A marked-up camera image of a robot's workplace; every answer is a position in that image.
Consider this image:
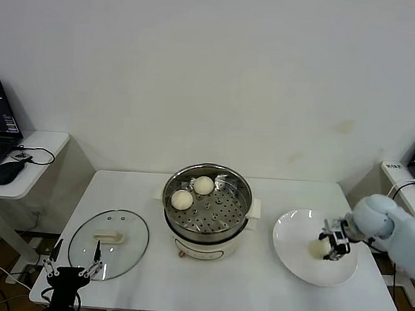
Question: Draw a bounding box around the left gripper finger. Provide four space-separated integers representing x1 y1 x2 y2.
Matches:
42 237 64 279
79 239 105 281

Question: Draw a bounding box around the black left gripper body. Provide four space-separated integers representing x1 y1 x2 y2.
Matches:
44 264 91 311

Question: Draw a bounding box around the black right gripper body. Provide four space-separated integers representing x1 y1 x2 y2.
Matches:
338 218 358 243

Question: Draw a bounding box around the glass lid with cream handle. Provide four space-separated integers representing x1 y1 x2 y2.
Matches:
66 206 152 285

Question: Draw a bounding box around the white steamed baozi bun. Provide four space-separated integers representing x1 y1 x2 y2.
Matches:
307 239 331 261
193 175 215 196
170 189 195 211

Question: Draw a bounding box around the stainless steel steamer basket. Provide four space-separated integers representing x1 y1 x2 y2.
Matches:
160 161 255 246

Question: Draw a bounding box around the white round plate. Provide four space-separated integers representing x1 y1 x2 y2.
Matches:
269 208 362 288

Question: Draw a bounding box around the white side table with label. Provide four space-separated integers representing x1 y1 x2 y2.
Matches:
371 160 415 310

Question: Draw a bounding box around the white side table with mouse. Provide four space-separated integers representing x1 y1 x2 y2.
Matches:
0 127 72 271

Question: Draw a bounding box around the black computer mouse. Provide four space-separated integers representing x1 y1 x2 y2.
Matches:
0 160 27 187

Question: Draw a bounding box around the cream electric cooker base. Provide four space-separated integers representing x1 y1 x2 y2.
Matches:
148 189 264 267

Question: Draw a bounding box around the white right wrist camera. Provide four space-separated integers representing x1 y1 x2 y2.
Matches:
322 218 347 244

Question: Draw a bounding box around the black cable with adapter block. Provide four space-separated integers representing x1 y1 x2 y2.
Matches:
368 178 415 292

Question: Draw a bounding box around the thin white cable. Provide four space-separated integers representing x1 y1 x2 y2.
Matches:
388 177 415 201

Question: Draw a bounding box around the thin black looped cable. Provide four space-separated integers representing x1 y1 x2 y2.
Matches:
15 144 56 167

